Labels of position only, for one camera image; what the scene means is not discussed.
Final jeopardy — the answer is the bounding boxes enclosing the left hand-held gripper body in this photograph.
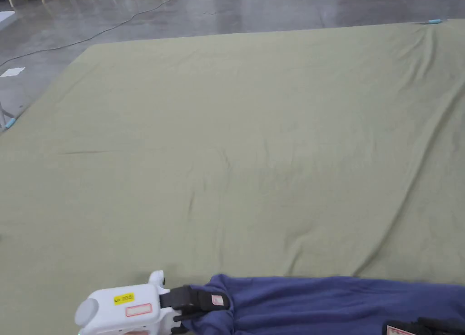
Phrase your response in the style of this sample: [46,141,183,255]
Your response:
[74,271,183,335]

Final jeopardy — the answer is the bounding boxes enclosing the dark blue garment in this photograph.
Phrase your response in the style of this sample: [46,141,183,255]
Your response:
[180,274,465,335]

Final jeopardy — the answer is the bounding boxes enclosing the bed with pale green sheet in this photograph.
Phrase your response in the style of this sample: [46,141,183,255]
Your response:
[0,18,465,335]

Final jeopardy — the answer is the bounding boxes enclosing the thin floor cable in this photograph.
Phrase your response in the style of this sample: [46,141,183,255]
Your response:
[0,0,193,69]

